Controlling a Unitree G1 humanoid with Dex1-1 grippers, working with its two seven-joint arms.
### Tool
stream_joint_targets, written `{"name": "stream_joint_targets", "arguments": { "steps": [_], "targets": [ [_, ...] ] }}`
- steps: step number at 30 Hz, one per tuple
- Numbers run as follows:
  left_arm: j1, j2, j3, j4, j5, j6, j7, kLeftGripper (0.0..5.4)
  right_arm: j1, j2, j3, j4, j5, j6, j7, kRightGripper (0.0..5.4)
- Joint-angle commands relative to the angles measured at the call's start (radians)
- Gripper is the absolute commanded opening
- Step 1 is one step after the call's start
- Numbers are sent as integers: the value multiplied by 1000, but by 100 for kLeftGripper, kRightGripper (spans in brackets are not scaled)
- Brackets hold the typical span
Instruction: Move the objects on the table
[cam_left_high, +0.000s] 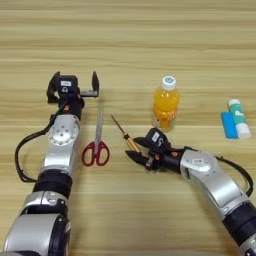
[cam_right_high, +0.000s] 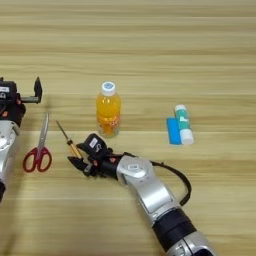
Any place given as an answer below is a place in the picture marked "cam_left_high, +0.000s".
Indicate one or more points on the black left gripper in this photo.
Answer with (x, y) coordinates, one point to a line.
(71, 105)

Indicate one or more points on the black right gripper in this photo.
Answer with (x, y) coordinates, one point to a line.
(165, 160)

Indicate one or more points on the orange juice bottle white cap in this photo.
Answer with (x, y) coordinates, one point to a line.
(166, 103)

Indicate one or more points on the white green tube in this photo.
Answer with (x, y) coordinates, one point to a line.
(238, 116)

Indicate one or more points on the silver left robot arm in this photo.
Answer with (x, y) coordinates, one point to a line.
(61, 140)

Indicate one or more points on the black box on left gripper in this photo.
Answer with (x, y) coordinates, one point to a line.
(66, 86)

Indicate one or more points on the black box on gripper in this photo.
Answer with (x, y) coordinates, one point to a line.
(66, 86)
(157, 140)

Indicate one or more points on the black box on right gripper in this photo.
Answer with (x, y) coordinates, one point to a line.
(157, 140)

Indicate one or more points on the blue eraser block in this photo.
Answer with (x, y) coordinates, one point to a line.
(229, 126)

